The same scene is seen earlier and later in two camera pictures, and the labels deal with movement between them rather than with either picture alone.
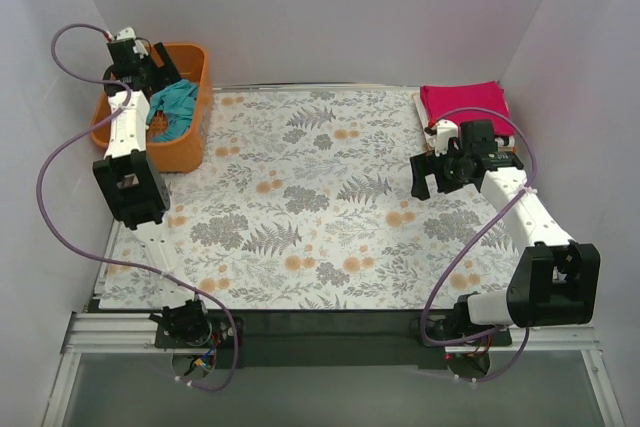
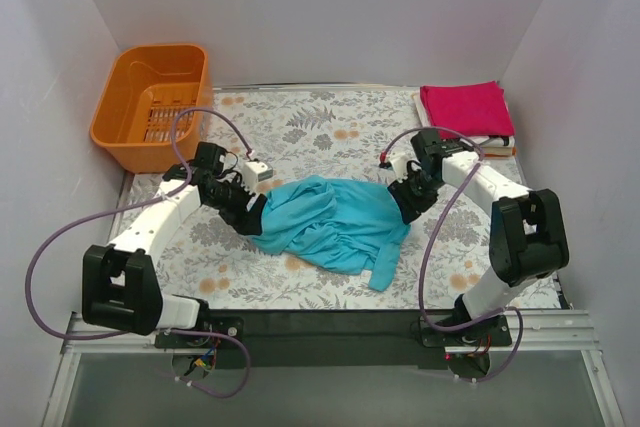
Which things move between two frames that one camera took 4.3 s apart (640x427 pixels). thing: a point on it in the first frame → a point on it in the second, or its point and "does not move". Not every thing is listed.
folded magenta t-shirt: (441, 98) does not move
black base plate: (326, 340) does not move
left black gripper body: (158, 73) → (242, 212)
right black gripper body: (428, 173) → (405, 202)
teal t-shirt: (176, 101) → (337, 226)
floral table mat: (305, 202) does not move
